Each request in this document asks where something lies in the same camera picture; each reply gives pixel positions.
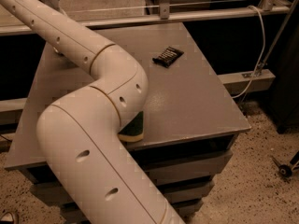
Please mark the blue pepsi can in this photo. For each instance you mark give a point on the blue pepsi can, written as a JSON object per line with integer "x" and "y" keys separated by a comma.
{"x": 57, "y": 51}

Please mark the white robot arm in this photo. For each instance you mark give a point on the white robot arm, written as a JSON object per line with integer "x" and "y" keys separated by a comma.
{"x": 78, "y": 133}

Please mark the green yellow sponge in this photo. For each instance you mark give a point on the green yellow sponge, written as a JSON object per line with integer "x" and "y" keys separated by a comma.
{"x": 133, "y": 131}

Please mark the grey drawer cabinet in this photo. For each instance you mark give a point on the grey drawer cabinet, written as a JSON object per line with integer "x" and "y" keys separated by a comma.
{"x": 190, "y": 120}

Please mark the black snack packet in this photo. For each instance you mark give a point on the black snack packet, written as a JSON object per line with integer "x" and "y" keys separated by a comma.
{"x": 168, "y": 56}

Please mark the black caster wheel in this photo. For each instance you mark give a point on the black caster wheel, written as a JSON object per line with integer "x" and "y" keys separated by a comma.
{"x": 286, "y": 170}

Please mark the shoe tip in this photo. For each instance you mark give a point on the shoe tip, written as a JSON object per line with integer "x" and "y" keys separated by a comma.
{"x": 9, "y": 218}

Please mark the metal railing frame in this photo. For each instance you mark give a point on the metal railing frame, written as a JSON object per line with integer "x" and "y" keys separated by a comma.
{"x": 199, "y": 15}

